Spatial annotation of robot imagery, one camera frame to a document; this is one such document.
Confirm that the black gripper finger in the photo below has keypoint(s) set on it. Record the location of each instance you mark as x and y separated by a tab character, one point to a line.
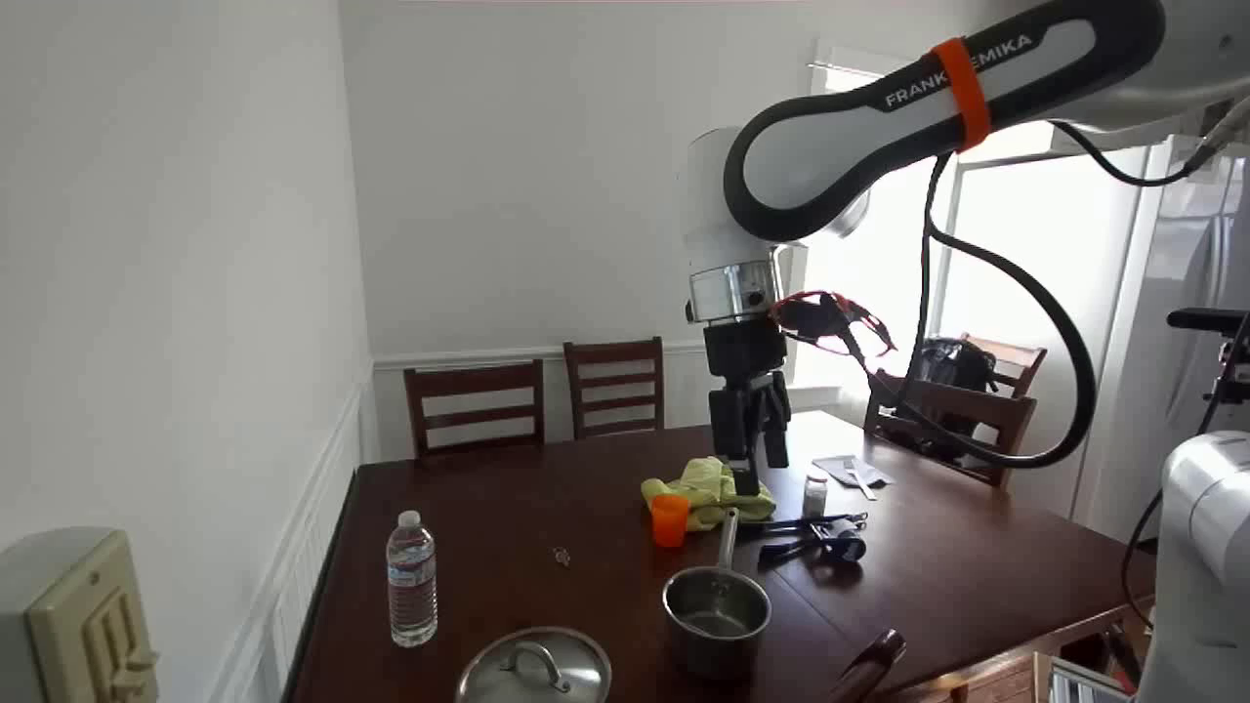
774	420
735	436

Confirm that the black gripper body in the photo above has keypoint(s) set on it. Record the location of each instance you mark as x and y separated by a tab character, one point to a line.
743	354

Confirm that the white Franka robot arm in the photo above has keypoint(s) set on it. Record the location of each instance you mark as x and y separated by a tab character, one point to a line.
833	128

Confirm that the orange plastic cup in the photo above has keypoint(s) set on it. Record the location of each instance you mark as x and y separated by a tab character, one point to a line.
671	525

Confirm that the light green waffle cloth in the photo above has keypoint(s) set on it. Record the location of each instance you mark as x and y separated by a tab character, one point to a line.
710	485

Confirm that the glass spice jar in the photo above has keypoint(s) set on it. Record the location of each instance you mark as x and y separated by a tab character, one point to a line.
816	497

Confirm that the white paper packet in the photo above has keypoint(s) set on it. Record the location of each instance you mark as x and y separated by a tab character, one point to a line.
850	469

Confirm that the black flat tool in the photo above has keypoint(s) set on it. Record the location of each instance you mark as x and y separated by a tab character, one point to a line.
783	548

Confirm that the black bag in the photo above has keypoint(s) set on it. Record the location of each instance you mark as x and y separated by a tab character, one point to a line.
951	359

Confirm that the dark wooden round-back chair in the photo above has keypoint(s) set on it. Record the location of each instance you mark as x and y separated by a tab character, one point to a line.
872	662

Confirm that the glass pot lid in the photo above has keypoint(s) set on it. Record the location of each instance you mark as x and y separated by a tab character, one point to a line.
535	666

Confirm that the clear plastic water bottle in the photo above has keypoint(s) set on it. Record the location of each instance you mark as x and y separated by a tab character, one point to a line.
411	587

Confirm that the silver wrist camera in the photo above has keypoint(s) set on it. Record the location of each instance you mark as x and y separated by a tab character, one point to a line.
734	289

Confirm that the black tripod camera mount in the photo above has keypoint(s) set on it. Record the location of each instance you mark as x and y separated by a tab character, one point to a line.
1206	318

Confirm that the beige wall switch plate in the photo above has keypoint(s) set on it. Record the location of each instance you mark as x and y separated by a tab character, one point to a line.
81	627

